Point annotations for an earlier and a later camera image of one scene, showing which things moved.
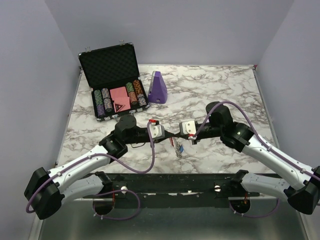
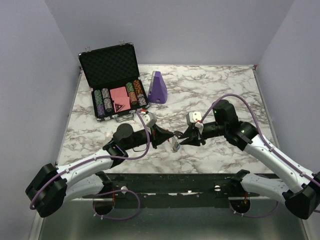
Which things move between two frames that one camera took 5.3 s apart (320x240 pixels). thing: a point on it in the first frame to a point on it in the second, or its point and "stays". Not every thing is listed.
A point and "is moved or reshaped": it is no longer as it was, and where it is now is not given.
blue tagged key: [181, 148] to [176, 146]
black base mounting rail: [172, 190] stays
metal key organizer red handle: [176, 144] is moved or reshaped
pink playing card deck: [119, 96] stays
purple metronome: [158, 92] stays
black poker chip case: [112, 75] stays
